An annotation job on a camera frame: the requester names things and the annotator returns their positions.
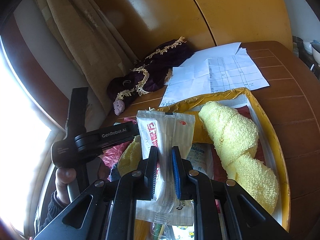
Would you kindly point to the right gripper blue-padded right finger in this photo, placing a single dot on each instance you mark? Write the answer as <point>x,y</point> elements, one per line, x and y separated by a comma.
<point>222,207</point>

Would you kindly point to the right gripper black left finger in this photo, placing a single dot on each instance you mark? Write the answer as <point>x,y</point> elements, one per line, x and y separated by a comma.
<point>106,210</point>

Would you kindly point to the red foil package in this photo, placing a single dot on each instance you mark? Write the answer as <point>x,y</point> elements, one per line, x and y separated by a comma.
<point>112,155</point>

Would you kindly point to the yellow fluffy towel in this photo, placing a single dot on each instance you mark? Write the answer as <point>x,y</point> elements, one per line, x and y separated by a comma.
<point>235,138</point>

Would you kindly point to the white plastic snack packet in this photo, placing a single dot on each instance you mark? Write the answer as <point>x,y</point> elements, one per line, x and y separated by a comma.
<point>165,131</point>

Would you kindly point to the person's left hand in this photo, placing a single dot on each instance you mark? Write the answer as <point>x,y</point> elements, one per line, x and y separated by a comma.
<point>64,176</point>

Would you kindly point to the small pink knitted item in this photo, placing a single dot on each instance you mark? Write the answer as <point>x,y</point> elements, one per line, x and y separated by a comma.
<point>119,107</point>

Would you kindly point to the yellow padded envelope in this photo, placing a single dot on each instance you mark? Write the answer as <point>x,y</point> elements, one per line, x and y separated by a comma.
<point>200,133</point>

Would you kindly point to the yellow gift box tray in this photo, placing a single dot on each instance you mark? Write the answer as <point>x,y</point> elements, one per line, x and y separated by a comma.
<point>269,150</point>

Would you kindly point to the beige curtain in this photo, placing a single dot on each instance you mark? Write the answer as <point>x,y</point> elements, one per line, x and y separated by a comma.
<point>90,41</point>

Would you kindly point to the dark purple gold-trimmed cloth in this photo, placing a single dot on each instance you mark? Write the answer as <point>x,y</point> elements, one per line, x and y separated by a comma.
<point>149,74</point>

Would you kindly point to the white paper sheets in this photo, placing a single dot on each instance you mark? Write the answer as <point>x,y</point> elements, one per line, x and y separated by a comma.
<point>213,70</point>

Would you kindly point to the dark side table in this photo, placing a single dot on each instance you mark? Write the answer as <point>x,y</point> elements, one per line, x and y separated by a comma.
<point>300,52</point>

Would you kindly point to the white rice cooker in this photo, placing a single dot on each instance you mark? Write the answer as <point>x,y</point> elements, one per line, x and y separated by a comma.
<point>316,51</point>

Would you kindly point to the yellow wooden wardrobe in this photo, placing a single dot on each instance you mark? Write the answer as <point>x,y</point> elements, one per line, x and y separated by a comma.
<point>145,24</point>

